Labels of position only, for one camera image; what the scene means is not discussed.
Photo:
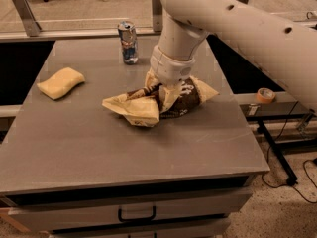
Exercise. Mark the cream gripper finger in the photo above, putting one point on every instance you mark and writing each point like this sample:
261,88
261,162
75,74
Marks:
168,94
151,80

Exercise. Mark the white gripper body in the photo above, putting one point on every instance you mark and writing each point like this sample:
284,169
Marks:
169,68

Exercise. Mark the brown sea salt chip bag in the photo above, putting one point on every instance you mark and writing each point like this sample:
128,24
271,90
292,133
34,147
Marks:
142,107

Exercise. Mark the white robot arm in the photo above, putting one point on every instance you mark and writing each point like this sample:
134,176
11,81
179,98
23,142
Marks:
284,50

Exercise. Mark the silver blue drink can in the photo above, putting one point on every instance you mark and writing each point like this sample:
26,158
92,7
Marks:
129,43

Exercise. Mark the yellow sponge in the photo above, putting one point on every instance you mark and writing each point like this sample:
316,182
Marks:
59,84

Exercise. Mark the orange tape roll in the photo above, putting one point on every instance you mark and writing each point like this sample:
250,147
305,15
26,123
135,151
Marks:
265,95

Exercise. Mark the black metal stand leg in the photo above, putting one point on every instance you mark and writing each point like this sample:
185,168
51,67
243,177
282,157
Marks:
291,176

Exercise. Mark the grey lower drawer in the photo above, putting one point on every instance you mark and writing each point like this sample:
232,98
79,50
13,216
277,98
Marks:
198,228

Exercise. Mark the grey drawer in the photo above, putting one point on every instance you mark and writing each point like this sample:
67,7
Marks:
198,228
104,211

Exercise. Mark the grey upper drawer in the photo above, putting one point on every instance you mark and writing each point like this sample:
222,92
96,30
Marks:
104,211

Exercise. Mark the middle metal railing bracket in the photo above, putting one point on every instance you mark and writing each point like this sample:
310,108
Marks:
157,15

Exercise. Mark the left metal railing bracket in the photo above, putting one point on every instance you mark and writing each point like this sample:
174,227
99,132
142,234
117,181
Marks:
32,28

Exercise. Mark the black drawer handle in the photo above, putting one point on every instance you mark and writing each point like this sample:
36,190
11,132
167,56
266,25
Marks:
137,214

